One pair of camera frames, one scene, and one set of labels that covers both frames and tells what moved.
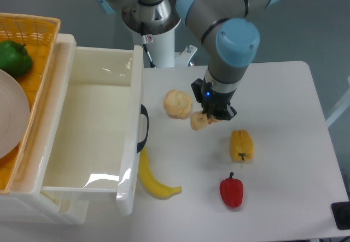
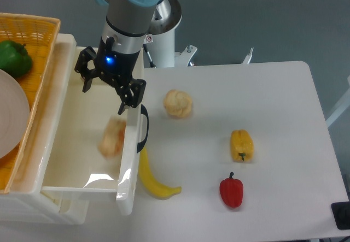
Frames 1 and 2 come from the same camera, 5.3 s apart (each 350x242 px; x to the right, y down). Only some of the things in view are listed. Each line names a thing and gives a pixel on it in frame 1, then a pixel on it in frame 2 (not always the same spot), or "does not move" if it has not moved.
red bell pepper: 232,191 does not move
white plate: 15,112 does not move
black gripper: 213,102 to 117,67
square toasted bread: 199,120 to 111,139
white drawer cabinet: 24,203 does not move
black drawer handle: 144,112 does not move
